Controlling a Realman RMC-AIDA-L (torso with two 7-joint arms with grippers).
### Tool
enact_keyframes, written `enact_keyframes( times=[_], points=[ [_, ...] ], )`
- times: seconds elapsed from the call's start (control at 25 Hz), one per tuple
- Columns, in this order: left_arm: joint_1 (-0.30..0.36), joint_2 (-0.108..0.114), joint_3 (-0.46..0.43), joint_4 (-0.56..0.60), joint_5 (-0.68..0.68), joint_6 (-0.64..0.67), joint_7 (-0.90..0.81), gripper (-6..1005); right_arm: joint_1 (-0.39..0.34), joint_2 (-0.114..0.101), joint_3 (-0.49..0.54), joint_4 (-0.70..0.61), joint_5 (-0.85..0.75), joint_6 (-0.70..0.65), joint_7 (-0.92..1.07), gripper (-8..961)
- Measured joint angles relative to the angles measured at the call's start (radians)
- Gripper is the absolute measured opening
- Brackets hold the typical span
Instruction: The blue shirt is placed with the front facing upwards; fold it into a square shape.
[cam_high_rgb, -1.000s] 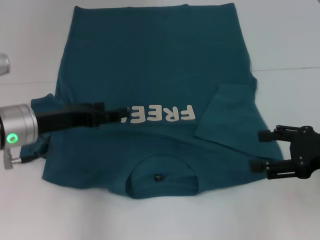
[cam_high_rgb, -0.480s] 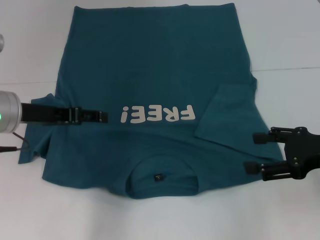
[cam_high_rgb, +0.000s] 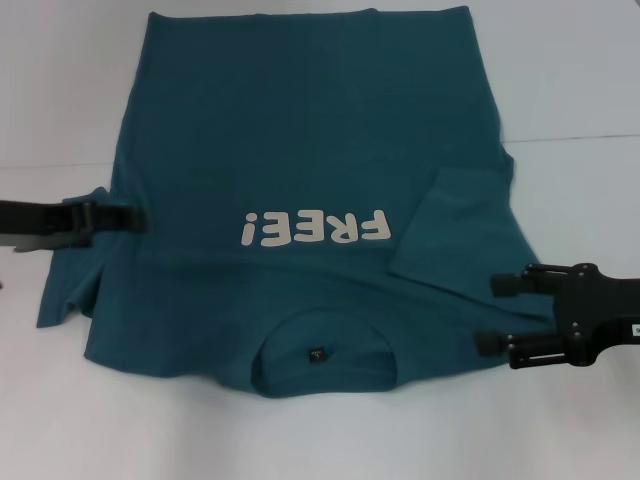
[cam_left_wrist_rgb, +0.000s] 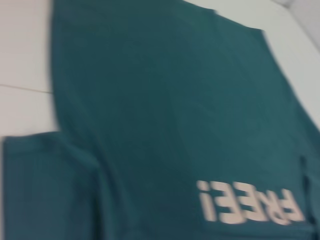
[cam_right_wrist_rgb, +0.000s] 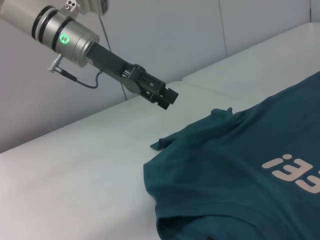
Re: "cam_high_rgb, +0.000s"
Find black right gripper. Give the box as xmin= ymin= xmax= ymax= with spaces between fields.
xmin=474 ymin=262 xmax=640 ymax=372

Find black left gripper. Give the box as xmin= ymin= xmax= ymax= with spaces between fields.
xmin=0 ymin=198 xmax=149 ymax=256

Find teal shirt with FREE print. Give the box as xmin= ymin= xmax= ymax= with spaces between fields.
xmin=35 ymin=5 xmax=559 ymax=400

